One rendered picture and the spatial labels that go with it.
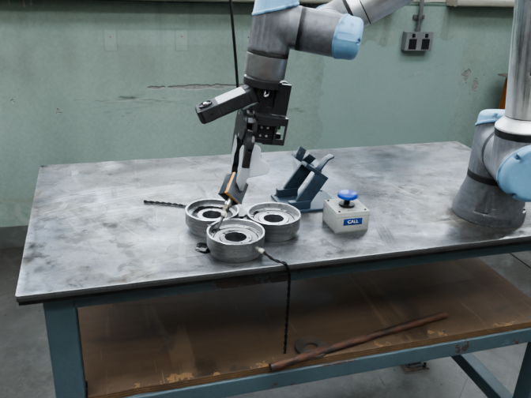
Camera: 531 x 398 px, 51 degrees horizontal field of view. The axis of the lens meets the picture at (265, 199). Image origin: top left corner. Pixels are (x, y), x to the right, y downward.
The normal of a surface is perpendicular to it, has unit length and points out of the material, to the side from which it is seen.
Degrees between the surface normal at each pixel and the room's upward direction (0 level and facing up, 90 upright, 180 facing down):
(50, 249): 0
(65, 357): 90
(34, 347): 0
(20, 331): 0
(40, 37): 90
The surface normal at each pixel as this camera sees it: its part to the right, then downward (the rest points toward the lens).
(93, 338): 0.04, -0.92
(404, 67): 0.29, 0.39
